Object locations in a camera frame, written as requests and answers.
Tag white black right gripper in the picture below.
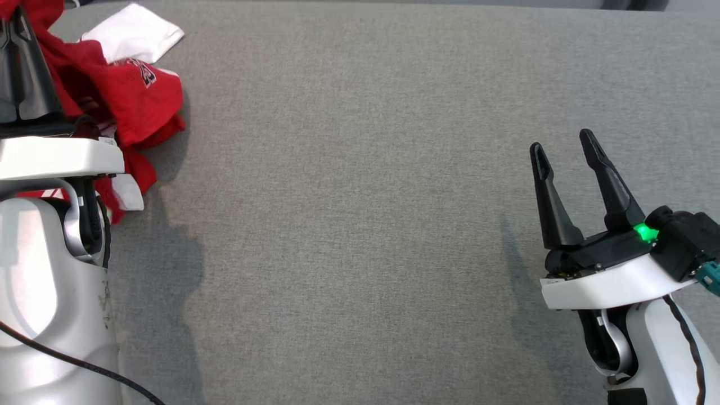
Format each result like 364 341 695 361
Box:
530 129 698 311

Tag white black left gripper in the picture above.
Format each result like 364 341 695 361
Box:
0 6 125 197

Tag red white striped jersey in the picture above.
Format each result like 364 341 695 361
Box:
0 0 185 226

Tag red shorts with white stripes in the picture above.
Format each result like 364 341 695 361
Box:
56 39 186 150

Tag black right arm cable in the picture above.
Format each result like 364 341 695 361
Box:
663 294 707 405

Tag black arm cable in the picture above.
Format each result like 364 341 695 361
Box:
0 321 167 405
663 294 707 405

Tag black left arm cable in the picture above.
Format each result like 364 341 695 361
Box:
0 321 167 405

